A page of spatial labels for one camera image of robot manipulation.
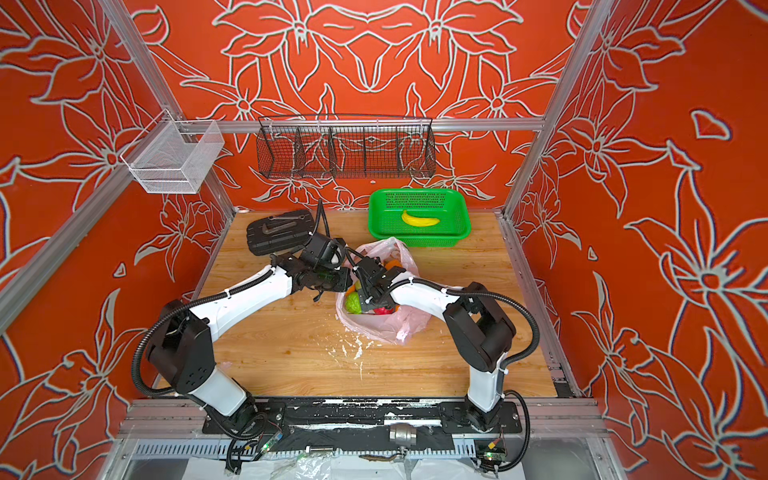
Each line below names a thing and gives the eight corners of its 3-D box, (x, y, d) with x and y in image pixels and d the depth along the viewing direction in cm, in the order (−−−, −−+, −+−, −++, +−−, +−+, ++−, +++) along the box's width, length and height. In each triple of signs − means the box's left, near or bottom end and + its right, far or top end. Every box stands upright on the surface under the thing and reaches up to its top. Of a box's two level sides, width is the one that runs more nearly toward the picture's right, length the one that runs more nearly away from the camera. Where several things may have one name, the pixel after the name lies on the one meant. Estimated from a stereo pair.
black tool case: (252, 258, 106) (246, 248, 101) (251, 231, 114) (245, 221, 109) (319, 242, 110) (317, 231, 106) (313, 217, 119) (311, 206, 114)
